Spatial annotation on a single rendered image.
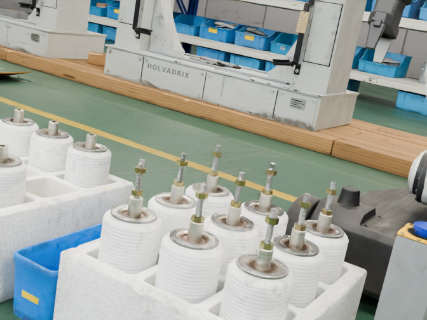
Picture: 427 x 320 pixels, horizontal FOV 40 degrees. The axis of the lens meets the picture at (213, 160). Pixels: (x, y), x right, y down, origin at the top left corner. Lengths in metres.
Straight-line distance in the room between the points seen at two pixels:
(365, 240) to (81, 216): 0.61
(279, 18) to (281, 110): 7.16
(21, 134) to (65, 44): 2.83
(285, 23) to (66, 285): 9.32
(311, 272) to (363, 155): 1.97
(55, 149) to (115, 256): 0.48
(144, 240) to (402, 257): 0.39
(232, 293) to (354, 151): 2.10
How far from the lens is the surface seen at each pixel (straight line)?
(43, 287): 1.08
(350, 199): 1.38
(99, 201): 1.28
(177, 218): 1.02
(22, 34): 4.32
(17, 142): 1.46
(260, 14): 10.38
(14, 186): 1.15
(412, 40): 9.43
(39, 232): 1.19
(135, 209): 0.95
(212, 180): 1.14
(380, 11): 1.40
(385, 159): 2.84
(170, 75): 3.46
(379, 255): 1.33
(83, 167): 1.29
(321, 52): 3.07
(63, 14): 4.22
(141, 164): 0.93
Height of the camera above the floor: 0.59
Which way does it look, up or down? 14 degrees down
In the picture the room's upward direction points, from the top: 10 degrees clockwise
